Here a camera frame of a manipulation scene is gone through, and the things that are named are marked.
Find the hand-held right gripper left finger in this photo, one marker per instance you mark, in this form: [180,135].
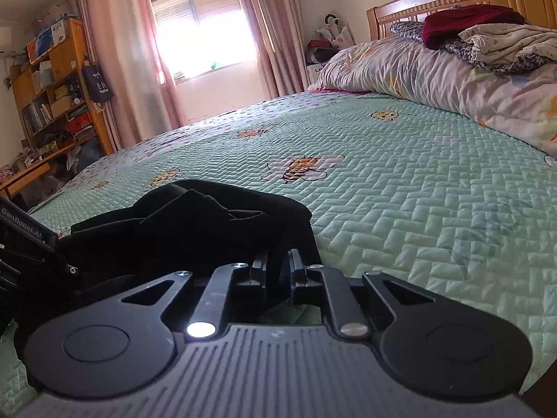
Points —
[259,278]

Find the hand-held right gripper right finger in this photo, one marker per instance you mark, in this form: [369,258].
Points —
[296,278]

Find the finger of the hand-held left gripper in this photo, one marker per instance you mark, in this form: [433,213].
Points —
[65,263]

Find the black pants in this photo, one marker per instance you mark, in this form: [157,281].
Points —
[196,226]

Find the blue bag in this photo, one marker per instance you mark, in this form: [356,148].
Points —
[91,154]

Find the green bee-print quilt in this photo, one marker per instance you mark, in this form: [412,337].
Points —
[413,209]

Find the navy hanging bag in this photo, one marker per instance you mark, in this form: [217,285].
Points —
[98,82]

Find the white cardboard box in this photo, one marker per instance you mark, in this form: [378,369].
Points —
[315,74]

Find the blue and white box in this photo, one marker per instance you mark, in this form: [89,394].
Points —
[48,39]

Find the wooden bookshelf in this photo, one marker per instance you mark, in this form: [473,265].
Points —
[78,43]

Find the pink curtain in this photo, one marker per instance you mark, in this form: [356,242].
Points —
[270,43]
[130,52]

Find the white floral duvet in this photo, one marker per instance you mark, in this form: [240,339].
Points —
[413,74]

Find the window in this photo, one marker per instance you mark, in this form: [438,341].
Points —
[204,8]

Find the black-and-white speckled cloth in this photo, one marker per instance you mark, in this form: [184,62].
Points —
[452,48]

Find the dark red garment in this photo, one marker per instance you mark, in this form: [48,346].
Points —
[461,24]

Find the white crumpled cloth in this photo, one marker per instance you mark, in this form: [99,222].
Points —
[509,41]

